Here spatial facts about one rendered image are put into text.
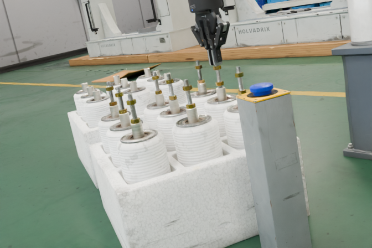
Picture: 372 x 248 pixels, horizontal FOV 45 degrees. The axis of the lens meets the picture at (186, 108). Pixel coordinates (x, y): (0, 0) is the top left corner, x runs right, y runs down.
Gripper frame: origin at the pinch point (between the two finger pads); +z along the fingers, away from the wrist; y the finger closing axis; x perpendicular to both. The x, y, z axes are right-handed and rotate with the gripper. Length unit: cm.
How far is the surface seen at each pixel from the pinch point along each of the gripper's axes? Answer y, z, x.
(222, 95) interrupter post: 1.0, 9.2, -0.3
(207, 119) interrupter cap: 11.5, 10.1, -12.1
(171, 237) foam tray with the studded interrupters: 14.5, 29.1, -26.8
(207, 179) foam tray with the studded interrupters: 16.4, 20.1, -17.5
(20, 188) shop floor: -66, 35, -41
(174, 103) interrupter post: -1.3, 8.1, -12.1
